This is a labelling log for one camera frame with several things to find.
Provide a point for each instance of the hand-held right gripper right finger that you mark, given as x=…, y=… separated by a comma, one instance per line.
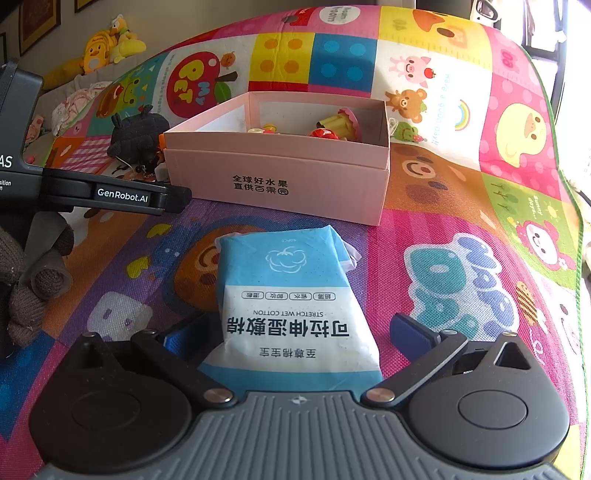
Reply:
x=408, y=331

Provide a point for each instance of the yellow pink cake toy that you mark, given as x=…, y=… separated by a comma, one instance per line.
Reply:
x=344, y=121

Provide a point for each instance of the pink cardboard box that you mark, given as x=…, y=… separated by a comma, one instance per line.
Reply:
x=277, y=180

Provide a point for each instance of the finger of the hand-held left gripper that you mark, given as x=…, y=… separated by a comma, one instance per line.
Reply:
x=120, y=196

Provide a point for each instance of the grey sofa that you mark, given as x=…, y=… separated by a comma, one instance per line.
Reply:
x=92, y=79

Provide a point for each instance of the person's left hand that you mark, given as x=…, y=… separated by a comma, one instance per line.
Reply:
x=46, y=279

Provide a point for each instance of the narrow picture frame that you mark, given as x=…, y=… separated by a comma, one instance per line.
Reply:
x=2, y=46

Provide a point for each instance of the yellow cushion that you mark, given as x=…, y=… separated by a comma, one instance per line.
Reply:
x=62, y=74

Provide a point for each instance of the yellow tiger plush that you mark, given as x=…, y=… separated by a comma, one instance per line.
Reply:
x=99, y=50

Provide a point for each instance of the small picture frame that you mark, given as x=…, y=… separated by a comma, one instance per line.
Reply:
x=85, y=3

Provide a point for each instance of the black plush toy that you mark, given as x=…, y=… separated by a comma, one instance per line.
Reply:
x=136, y=134

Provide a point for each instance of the small pink cloth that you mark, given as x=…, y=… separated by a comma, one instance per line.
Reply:
x=37, y=131

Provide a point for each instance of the red plastic bear toy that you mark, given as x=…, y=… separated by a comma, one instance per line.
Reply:
x=323, y=133

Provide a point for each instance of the pink white cloth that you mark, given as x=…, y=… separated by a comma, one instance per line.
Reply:
x=76, y=104

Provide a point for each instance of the yellow green plush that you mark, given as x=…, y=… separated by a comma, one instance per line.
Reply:
x=131, y=46

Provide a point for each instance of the blue white wet cotton pack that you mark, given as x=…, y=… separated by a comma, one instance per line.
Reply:
x=295, y=300

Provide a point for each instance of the white plastic appliance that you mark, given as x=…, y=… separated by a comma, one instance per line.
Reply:
x=485, y=11

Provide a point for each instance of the colourful cartoon play mat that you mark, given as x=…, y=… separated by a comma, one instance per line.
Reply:
x=461, y=184

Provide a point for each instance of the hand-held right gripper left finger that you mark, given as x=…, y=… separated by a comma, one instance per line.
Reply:
x=180, y=341

